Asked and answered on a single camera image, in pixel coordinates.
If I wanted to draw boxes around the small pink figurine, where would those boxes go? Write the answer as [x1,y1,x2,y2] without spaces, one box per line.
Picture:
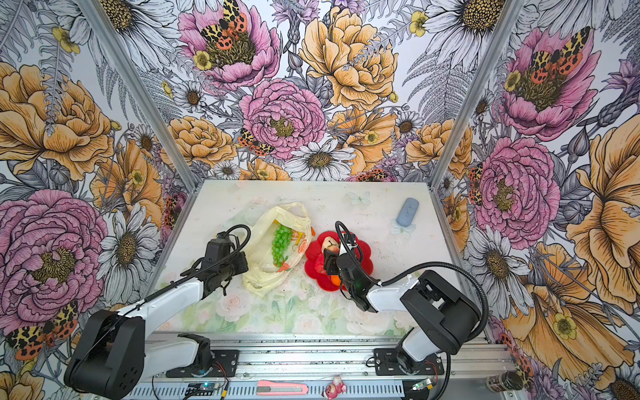
[323,375,348,400]

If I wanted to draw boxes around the green circuit board left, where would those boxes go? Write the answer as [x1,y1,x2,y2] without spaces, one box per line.
[185,382,220,396]

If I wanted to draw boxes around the green circuit board right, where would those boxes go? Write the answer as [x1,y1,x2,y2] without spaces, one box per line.
[411,378,434,392]

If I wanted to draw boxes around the dark cylindrical can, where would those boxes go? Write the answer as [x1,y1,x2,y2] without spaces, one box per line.
[486,371,524,393]

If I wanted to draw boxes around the green fake grapes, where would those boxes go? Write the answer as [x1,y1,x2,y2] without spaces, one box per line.
[272,224,293,268]

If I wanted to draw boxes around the green circuit board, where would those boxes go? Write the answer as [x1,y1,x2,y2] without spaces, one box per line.
[411,378,434,392]
[185,382,220,396]

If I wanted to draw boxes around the grey fabric glasses case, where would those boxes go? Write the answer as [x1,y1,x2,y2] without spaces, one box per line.
[396,198,419,228]

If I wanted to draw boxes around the yellowish plastic bag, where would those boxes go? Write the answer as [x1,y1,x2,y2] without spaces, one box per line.
[243,203,313,297]

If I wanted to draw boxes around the pink utility knife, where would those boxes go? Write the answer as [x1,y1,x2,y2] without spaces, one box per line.
[256,380,309,396]

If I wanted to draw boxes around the aluminium rail frame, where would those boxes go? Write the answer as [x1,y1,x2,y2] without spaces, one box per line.
[125,337,516,399]

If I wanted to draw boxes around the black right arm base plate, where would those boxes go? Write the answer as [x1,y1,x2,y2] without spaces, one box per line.
[368,348,445,377]

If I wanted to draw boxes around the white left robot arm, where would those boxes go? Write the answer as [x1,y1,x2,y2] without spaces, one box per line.
[64,234,248,399]

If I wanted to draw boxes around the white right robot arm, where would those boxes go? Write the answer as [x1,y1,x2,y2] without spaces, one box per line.
[323,245,488,374]

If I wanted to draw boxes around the red flower-shaped plate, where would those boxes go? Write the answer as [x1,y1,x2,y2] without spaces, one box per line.
[304,232,374,293]

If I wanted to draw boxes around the black corrugated cable conduit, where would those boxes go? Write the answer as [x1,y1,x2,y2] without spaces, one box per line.
[333,220,490,400]

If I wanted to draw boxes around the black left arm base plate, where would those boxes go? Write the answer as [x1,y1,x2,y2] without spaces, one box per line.
[165,349,240,378]

